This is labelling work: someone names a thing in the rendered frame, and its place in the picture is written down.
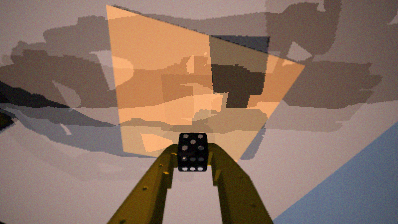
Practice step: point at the black die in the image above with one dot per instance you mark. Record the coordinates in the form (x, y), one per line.
(192, 152)

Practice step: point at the orange flat mat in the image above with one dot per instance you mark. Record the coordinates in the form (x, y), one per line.
(171, 80)

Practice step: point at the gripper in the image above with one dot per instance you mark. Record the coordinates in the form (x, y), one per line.
(239, 200)

